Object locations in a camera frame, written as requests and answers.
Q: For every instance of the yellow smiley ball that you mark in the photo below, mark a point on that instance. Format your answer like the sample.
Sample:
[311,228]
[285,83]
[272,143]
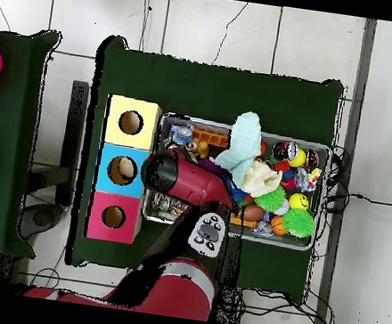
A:
[299,201]

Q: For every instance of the long orange toy brick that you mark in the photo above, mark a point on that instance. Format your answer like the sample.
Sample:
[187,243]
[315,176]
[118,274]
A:
[210,137]

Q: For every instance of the orange plush toy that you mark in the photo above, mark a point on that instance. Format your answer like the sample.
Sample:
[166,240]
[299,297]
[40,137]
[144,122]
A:
[199,148]

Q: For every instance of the wooden box with three holes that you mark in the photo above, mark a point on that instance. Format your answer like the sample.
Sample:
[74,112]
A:
[106,182]

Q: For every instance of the tan round object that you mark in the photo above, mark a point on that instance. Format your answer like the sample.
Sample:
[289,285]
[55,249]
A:
[125,167]

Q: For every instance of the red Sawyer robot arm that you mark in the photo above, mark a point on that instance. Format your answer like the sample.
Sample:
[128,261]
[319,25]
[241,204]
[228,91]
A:
[193,183]

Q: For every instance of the purple spiky monster toy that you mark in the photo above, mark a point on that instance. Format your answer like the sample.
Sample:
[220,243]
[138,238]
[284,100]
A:
[214,168]

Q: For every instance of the cream waffle cloth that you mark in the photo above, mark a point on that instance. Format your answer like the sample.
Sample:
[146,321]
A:
[263,178]

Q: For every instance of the mint green waffle cloth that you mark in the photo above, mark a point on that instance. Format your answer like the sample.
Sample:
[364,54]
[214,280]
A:
[244,136]

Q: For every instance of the dark green tablecloth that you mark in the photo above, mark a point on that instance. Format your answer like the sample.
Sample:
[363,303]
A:
[209,92]
[13,107]

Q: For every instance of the green spiky rubber ball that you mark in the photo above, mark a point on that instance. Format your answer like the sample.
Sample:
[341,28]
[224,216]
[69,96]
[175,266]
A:
[270,199]
[298,222]

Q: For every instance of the crushed bottle with blue label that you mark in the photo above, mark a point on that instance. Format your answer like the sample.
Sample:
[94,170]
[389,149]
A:
[181,134]

